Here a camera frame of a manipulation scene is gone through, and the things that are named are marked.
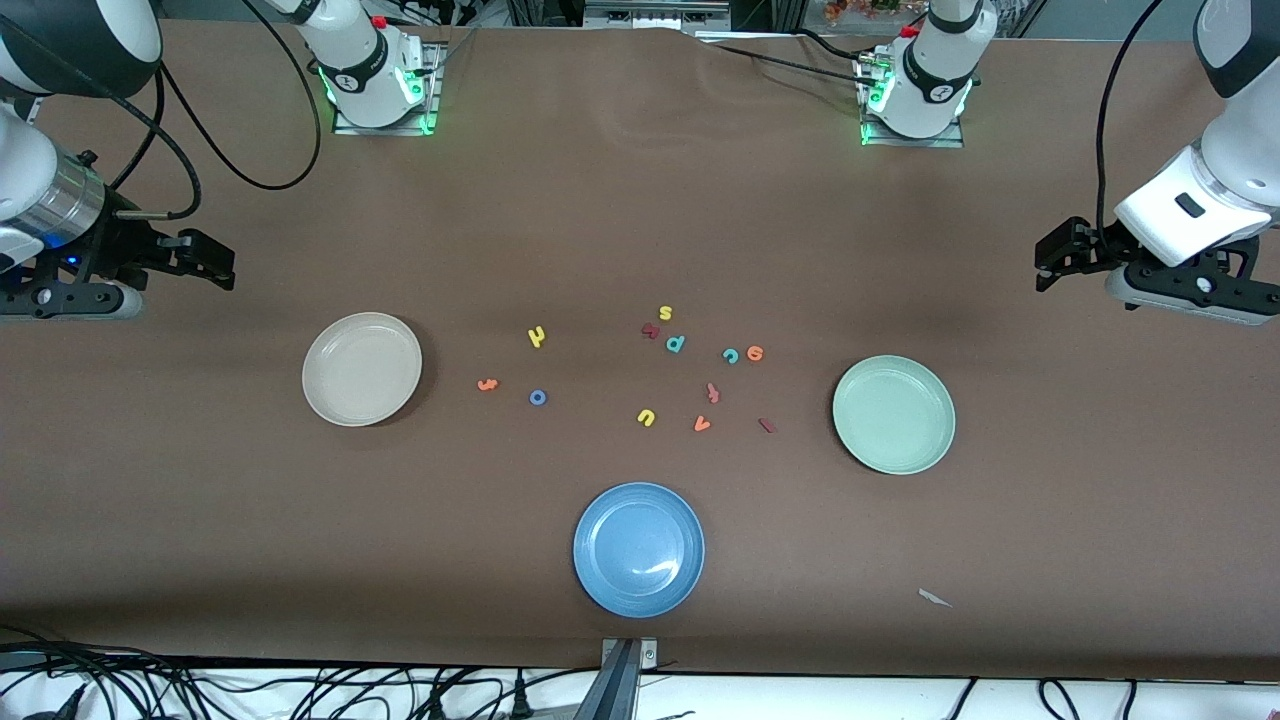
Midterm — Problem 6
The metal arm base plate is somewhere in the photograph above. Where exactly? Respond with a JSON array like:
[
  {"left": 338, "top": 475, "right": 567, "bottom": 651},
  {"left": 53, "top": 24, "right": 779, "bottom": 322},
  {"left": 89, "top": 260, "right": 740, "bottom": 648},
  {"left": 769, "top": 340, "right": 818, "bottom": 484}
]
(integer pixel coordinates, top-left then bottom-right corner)
[
  {"left": 332, "top": 40, "right": 443, "bottom": 137},
  {"left": 860, "top": 55, "right": 967, "bottom": 150}
]

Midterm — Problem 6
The light green plate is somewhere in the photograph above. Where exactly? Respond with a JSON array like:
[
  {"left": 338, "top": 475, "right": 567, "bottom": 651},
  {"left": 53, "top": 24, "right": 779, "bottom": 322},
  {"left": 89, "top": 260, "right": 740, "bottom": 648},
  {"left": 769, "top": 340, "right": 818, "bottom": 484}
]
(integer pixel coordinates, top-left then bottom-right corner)
[{"left": 832, "top": 355, "right": 957, "bottom": 476}]

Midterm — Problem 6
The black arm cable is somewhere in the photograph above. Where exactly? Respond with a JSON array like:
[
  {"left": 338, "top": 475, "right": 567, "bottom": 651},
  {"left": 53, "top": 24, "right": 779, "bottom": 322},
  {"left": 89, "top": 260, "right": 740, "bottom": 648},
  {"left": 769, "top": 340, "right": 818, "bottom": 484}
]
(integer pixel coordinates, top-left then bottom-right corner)
[
  {"left": 100, "top": 0, "right": 326, "bottom": 221},
  {"left": 1095, "top": 0, "right": 1171, "bottom": 251}
]

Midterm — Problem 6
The orange leafy decoration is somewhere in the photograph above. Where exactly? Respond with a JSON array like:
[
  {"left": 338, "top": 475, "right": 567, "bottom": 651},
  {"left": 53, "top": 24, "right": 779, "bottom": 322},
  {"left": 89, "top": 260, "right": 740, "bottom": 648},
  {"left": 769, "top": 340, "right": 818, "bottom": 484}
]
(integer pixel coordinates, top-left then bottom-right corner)
[{"left": 825, "top": 0, "right": 901, "bottom": 26}]

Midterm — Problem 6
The blue plate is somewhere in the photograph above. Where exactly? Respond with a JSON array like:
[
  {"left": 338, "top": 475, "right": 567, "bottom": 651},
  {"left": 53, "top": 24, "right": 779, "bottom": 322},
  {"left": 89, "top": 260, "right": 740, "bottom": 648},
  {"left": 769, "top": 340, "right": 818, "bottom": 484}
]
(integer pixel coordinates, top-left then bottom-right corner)
[{"left": 572, "top": 482, "right": 706, "bottom": 619}]

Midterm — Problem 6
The beige brown plate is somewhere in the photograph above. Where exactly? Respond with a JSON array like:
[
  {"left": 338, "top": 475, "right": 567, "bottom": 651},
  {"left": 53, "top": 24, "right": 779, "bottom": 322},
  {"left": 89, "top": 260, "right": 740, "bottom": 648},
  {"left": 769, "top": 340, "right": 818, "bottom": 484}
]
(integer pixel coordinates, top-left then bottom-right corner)
[{"left": 301, "top": 312, "right": 424, "bottom": 428}]

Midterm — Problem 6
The silver aluminium profile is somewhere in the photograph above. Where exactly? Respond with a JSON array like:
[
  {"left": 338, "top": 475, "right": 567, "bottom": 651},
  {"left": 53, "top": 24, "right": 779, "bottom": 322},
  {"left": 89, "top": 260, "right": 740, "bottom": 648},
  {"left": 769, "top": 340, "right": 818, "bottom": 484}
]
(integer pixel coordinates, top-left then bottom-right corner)
[{"left": 583, "top": 0, "right": 733, "bottom": 31}]

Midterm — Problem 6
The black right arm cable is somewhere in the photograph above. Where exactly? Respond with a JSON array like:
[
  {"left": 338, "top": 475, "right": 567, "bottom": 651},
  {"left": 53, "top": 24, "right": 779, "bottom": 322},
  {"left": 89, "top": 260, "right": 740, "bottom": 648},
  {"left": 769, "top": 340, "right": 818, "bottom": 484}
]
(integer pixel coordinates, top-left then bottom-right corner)
[{"left": 100, "top": 0, "right": 326, "bottom": 221}]

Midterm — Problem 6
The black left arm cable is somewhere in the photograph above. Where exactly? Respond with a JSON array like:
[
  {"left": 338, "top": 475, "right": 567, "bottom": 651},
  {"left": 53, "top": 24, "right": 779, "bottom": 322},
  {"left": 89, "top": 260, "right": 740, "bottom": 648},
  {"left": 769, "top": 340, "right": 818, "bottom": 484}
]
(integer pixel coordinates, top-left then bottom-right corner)
[{"left": 1095, "top": 0, "right": 1171, "bottom": 251}]

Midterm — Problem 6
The brown paper table cover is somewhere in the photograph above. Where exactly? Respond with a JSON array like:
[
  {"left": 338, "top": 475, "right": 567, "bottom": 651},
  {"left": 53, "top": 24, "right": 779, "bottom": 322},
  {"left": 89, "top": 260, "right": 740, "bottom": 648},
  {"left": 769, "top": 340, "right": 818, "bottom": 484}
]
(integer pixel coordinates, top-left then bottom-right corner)
[{"left": 0, "top": 18, "right": 1280, "bottom": 683}]

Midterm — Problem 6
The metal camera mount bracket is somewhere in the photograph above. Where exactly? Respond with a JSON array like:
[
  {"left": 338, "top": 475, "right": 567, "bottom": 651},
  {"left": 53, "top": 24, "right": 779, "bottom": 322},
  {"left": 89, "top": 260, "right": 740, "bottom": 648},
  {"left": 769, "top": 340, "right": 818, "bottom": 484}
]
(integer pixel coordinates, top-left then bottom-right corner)
[{"left": 573, "top": 637, "right": 661, "bottom": 720}]

